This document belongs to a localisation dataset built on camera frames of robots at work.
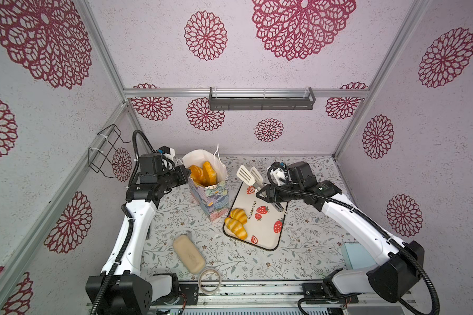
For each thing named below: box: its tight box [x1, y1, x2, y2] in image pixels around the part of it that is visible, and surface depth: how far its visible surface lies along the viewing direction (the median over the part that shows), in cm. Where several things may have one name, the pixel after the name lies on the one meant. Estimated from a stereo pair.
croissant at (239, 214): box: [228, 208, 248, 225], surface depth 92 cm
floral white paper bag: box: [182, 143, 230, 222], surface depth 90 cm
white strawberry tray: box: [222, 181, 289, 251], surface depth 94 cm
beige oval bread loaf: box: [173, 234, 206, 275], surface depth 82 cm
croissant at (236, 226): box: [224, 217, 248, 240], surface depth 89 cm
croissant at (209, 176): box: [202, 160, 217, 187], surface depth 92 cm
